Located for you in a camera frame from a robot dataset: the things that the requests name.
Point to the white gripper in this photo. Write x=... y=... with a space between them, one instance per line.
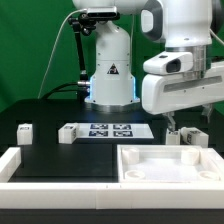
x=171 y=85

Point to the white square tabletop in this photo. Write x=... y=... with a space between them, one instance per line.
x=168 y=164

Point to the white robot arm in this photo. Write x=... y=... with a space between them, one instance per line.
x=182 y=25

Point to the white tag sheet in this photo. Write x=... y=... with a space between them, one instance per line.
x=115 y=131

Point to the white U-shaped fence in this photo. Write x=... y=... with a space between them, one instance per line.
x=119 y=195

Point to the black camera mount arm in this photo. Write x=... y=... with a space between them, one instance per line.
x=80 y=43

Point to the grey camera on mount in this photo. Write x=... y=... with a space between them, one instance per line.
x=102 y=13

